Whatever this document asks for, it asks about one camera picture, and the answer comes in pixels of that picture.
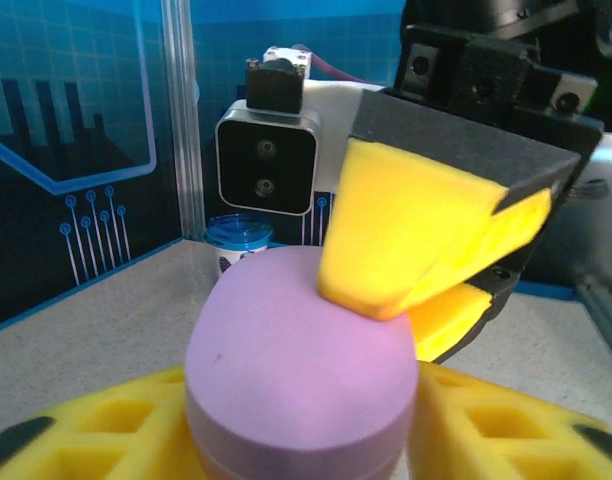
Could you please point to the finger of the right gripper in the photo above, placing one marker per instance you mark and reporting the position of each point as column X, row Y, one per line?
column 446, row 325
column 411, row 225

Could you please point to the purple earbud charging case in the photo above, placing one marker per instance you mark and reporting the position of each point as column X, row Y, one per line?
column 296, row 360

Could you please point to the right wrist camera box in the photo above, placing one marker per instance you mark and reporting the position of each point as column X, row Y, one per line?
column 266, row 155

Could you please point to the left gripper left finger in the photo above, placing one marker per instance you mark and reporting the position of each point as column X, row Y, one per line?
column 151, row 440

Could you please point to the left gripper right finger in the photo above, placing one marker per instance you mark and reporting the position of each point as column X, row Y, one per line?
column 441, row 425

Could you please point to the aluminium table side rail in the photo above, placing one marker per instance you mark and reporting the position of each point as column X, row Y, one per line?
column 606, row 320

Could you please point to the cup with blue lid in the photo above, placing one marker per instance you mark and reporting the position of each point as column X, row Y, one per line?
column 238, row 237

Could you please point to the aluminium frame post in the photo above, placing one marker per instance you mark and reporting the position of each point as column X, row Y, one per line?
column 183, row 125

